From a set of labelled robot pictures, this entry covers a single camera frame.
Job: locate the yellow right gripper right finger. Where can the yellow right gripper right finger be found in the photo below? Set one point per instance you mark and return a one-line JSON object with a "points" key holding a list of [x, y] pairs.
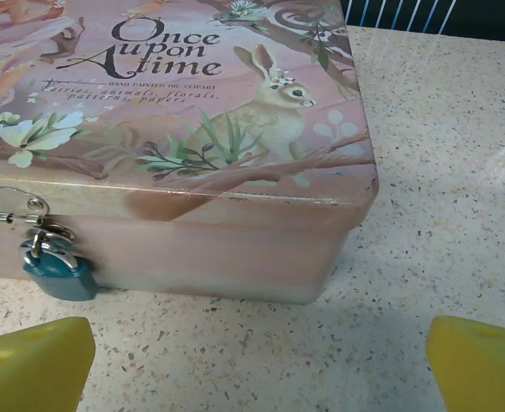
{"points": [[480, 369]]}

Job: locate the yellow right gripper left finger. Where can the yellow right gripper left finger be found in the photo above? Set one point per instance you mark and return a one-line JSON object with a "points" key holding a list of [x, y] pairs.
{"points": [[33, 369]]}

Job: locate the teal padlock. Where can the teal padlock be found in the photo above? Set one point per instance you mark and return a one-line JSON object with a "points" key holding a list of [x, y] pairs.
{"points": [[63, 274]]}

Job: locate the pink illustrated tin box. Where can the pink illustrated tin box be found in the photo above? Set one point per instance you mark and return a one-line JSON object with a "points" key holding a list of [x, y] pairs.
{"points": [[192, 129]]}

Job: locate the silver metal hasp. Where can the silver metal hasp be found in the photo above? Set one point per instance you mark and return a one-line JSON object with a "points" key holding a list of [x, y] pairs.
{"points": [[20, 201]]}

